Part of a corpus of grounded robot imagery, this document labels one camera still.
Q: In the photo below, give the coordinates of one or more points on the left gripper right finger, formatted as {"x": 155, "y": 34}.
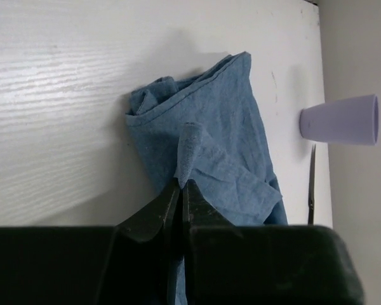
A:
{"x": 211, "y": 251}

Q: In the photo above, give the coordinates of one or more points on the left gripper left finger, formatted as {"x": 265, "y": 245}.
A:
{"x": 150, "y": 241}

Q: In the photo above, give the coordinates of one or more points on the blue cloth napkin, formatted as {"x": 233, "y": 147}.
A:
{"x": 208, "y": 128}

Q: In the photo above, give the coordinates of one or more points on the black plastic knife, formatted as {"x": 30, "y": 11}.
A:
{"x": 311, "y": 186}

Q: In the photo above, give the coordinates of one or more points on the lavender plastic cup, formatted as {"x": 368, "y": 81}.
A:
{"x": 353, "y": 121}

